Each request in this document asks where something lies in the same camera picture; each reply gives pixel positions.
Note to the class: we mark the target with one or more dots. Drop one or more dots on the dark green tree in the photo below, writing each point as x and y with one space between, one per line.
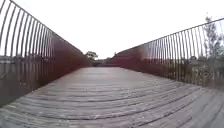
91 55

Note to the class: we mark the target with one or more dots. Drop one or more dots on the grey wooden plank deck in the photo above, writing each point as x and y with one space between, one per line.
110 93

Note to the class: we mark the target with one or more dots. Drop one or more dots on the red metal bar railing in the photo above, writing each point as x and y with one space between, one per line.
60 58
160 56

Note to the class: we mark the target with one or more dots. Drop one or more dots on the green bushes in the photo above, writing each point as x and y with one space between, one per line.
200 72

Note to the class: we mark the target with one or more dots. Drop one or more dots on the thin sparse tree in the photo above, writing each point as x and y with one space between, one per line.
213 41

